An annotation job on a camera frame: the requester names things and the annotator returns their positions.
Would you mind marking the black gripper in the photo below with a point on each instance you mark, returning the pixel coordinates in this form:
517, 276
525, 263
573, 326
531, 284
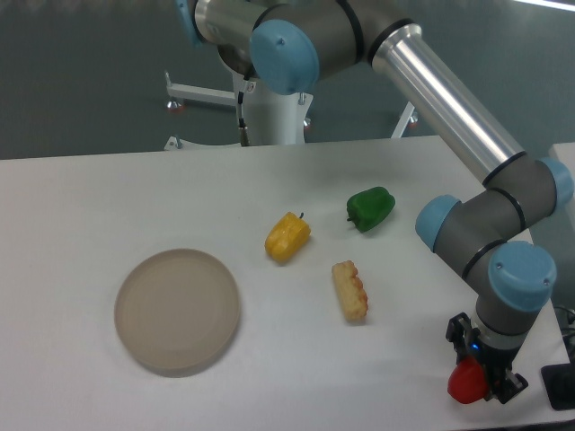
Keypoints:
495, 352

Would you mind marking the red toy pepper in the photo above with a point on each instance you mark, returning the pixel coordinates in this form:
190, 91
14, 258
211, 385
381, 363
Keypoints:
467, 383

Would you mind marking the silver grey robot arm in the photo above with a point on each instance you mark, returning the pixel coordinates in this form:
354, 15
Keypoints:
278, 50

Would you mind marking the green toy pepper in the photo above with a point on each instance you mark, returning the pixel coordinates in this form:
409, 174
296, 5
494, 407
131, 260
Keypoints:
369, 208

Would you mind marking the yellow toy pepper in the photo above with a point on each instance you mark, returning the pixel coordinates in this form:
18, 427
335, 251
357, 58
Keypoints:
287, 237

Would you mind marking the black device at edge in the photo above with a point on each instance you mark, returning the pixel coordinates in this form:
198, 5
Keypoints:
559, 385

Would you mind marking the yellow toy corn piece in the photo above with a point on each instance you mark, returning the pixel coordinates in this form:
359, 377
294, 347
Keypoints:
349, 289

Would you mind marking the beige round plate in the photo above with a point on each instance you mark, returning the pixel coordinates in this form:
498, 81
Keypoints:
177, 312

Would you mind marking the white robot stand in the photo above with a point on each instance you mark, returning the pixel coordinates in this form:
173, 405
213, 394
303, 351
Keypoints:
262, 116

